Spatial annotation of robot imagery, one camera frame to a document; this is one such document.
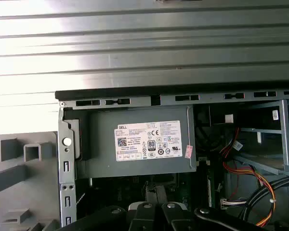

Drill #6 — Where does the grey power supply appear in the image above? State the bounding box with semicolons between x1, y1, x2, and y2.
62;104;197;180

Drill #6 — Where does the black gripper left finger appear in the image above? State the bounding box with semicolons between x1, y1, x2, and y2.
61;202;157;231

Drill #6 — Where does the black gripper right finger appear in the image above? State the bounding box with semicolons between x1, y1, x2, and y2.
158;202;265;231

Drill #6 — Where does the tall silver disk bay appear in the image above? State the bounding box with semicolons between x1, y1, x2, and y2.
232;100;289;176

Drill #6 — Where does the grey parts rack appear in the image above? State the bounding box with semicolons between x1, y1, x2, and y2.
0;131;61;231

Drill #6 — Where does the black cable bundle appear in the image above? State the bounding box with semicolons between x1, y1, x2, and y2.
238;174;289;231

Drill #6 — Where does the black PC case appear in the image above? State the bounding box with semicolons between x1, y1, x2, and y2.
54;88;289;231

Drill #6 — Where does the white power supply label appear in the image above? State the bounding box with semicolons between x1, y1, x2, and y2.
114;120;184;162

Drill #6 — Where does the orange wire bundle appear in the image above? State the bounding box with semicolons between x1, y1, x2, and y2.
219;127;277;228

